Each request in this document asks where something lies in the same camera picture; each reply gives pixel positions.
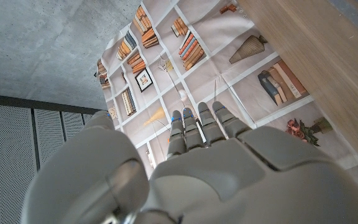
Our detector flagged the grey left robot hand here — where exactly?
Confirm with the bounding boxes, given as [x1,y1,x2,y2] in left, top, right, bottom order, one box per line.
[20,101,358,224]

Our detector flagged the printed bookshelf backdrop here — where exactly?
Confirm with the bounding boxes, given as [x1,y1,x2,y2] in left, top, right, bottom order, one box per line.
[93,0,358,191]

